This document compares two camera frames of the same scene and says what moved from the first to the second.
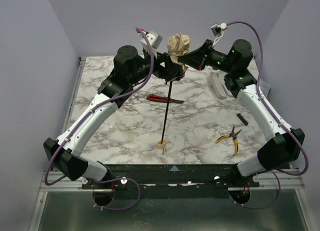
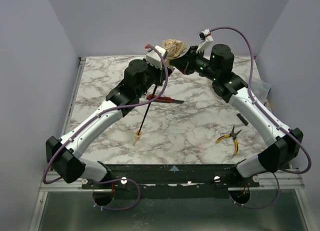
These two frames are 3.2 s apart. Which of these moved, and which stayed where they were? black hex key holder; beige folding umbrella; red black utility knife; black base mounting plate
Moved: beige folding umbrella
Stayed: red black utility knife; black base mounting plate; black hex key holder
